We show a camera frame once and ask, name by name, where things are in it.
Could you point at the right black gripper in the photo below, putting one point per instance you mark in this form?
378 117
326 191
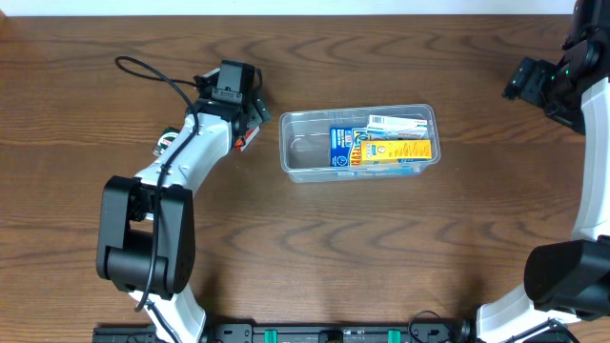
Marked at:
526 77

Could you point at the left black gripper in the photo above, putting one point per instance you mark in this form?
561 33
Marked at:
258 111

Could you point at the red medicine box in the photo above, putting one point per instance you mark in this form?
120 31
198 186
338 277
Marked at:
248 139

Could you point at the green round-logo box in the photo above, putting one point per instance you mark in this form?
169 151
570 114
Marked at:
165 140

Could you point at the blue Kool Fever box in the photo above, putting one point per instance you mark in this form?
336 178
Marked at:
345 145

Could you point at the white green Panadol box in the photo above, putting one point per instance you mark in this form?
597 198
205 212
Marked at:
390 127

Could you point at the yellow medicine box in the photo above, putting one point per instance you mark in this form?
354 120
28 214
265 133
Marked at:
394 151

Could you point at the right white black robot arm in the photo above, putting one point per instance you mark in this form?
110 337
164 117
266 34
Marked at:
565 282

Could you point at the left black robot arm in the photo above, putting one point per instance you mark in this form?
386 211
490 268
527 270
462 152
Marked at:
146 244

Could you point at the clear plastic container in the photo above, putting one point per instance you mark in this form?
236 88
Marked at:
304 143

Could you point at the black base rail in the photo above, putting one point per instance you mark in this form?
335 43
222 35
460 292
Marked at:
420 330

